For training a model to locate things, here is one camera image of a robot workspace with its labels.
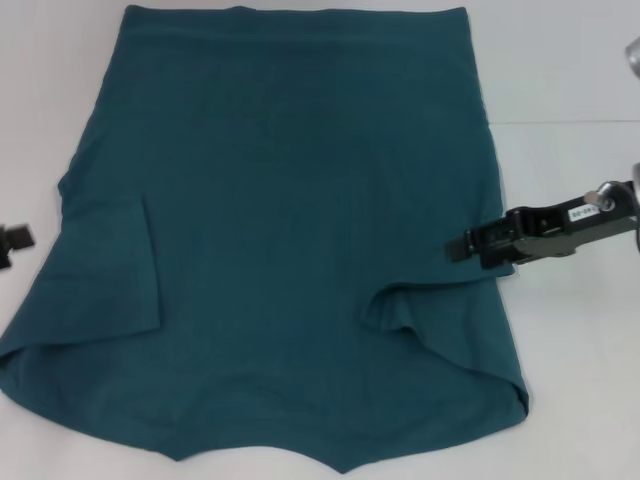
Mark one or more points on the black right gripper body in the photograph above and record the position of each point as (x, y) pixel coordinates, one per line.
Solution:
(550, 230)

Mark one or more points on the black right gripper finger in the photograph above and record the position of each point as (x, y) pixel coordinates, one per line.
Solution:
(462, 253)
(492, 231)

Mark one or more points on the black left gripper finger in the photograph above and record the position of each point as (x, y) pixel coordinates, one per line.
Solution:
(25, 237)
(7, 256)

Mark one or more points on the teal blue t-shirt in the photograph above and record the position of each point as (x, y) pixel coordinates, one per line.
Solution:
(280, 225)

